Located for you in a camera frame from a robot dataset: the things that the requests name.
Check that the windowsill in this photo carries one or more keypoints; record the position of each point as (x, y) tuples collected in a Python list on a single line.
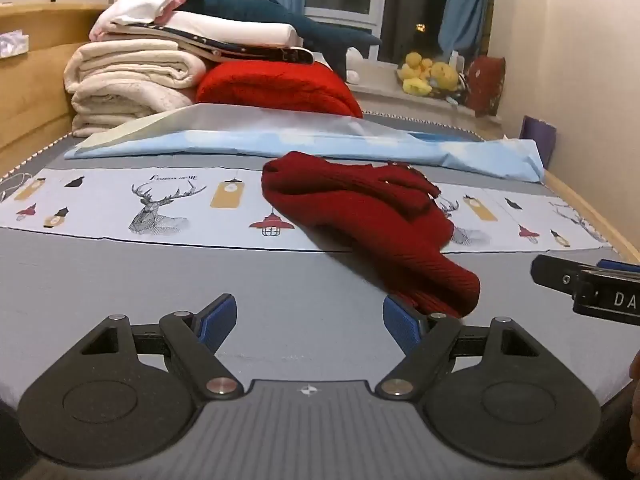
[(385, 92)]

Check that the purple box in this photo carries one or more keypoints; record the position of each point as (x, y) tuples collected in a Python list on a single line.
[(539, 140)]

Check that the yellow bear plush toy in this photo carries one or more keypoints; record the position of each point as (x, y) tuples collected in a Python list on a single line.
[(445, 75)]

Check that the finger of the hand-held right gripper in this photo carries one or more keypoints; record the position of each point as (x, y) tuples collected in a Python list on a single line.
[(617, 266), (552, 272)]

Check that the tissue pack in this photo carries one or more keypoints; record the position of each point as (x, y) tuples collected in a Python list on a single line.
[(12, 44)]

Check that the blue shark plush toy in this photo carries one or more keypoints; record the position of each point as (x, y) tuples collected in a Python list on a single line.
[(260, 7)]

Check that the white folded pillow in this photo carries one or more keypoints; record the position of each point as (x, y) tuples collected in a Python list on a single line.
[(225, 27)]

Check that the bright red folded blanket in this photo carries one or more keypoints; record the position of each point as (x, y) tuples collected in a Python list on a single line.
[(270, 85)]

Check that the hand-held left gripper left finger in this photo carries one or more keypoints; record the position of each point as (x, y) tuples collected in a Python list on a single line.
[(220, 317)]

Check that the yellow duck plush toy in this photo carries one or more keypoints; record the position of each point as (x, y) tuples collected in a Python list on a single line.
[(415, 72)]

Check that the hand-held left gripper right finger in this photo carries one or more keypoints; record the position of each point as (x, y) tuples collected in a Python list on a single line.
[(402, 322)]

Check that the white and pink cloth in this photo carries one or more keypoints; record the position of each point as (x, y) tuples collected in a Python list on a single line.
[(135, 7)]

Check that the dark red knit sweater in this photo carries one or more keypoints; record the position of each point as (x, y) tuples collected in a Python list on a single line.
[(360, 210)]

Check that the light blue folded duvet cover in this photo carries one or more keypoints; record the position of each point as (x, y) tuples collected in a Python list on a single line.
[(300, 140)]

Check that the dark red cushion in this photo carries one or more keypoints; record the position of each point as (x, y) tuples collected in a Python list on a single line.
[(486, 85)]

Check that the grey deer print bed sheet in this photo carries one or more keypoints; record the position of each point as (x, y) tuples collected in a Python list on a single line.
[(300, 280)]

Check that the white plush toy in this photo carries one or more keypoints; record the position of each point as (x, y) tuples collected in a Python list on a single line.
[(353, 67)]

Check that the cream folded quilt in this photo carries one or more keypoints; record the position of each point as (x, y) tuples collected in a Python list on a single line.
[(130, 80)]

